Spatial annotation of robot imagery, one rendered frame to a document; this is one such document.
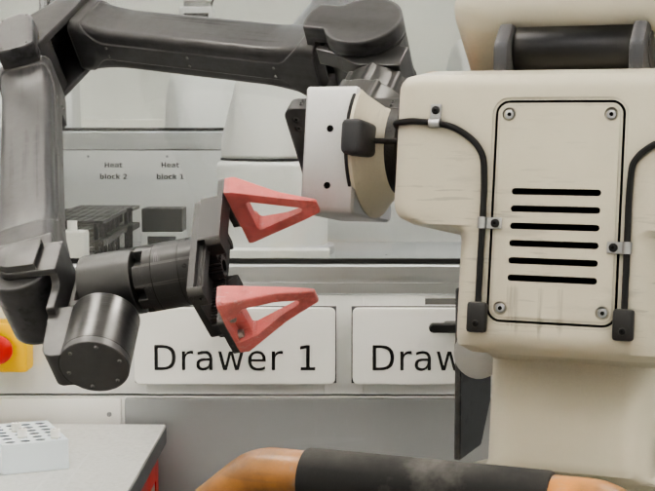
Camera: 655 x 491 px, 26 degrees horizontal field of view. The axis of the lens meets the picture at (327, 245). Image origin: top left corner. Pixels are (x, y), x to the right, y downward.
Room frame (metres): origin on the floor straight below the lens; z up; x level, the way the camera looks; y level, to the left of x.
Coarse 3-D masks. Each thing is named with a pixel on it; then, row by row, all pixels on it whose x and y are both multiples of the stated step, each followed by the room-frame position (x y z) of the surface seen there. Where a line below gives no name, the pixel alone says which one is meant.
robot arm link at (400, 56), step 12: (324, 48) 1.37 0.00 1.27; (396, 48) 1.35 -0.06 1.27; (408, 48) 1.38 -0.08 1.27; (324, 60) 1.38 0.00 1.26; (336, 60) 1.36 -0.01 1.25; (348, 60) 1.35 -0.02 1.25; (360, 60) 1.34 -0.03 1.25; (372, 60) 1.34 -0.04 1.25; (384, 60) 1.33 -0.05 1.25; (396, 60) 1.33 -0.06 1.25; (408, 60) 1.35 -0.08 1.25; (336, 72) 1.38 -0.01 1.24; (408, 72) 1.35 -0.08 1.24; (336, 84) 1.40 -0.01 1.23
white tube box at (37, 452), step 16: (0, 432) 1.80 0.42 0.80; (32, 432) 1.80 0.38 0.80; (48, 432) 1.81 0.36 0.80; (0, 448) 1.73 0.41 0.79; (16, 448) 1.73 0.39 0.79; (32, 448) 1.74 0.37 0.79; (48, 448) 1.75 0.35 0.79; (64, 448) 1.75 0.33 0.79; (0, 464) 1.73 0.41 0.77; (16, 464) 1.73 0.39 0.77; (32, 464) 1.74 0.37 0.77; (48, 464) 1.75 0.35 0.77; (64, 464) 1.75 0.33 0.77
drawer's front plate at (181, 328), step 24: (168, 312) 2.02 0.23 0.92; (192, 312) 2.02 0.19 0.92; (264, 312) 2.02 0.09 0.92; (312, 312) 2.02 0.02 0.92; (144, 336) 2.02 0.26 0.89; (168, 336) 2.02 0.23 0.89; (192, 336) 2.02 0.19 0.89; (216, 336) 2.02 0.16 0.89; (288, 336) 2.02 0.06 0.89; (312, 336) 2.02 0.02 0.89; (144, 360) 2.02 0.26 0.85; (168, 360) 2.02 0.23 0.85; (192, 360) 2.02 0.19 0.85; (216, 360) 2.02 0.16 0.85; (288, 360) 2.02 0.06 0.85; (312, 360) 2.02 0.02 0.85
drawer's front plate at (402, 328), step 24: (360, 312) 2.02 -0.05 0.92; (384, 312) 2.02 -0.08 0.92; (408, 312) 2.02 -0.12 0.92; (432, 312) 2.02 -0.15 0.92; (360, 336) 2.02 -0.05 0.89; (384, 336) 2.02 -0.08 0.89; (408, 336) 2.02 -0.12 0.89; (432, 336) 2.02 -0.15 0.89; (360, 360) 2.02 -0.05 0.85; (384, 360) 2.02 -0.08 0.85; (408, 360) 2.02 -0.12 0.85; (432, 360) 2.02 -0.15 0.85; (432, 384) 2.02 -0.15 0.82
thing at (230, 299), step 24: (216, 288) 1.18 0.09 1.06; (240, 288) 1.12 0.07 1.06; (264, 288) 1.12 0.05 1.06; (288, 288) 1.12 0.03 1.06; (312, 288) 1.13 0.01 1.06; (216, 312) 1.16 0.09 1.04; (240, 312) 1.12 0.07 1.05; (288, 312) 1.14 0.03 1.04; (240, 336) 1.14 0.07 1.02; (264, 336) 1.15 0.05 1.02
